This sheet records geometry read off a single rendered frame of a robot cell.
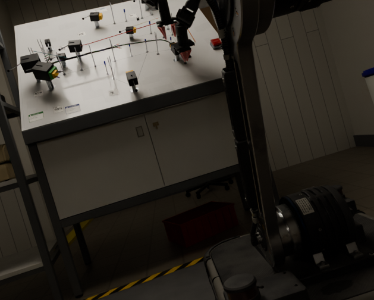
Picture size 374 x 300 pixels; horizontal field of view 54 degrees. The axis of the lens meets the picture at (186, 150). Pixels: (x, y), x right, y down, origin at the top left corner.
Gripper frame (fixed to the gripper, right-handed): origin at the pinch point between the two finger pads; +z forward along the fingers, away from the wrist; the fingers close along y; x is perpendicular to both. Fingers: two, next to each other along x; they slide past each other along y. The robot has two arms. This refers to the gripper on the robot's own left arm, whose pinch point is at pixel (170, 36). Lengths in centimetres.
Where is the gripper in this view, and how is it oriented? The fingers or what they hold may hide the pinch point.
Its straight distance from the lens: 211.7
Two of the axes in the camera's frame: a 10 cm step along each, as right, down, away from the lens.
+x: 3.8, 3.3, -8.6
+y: -9.0, 3.6, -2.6
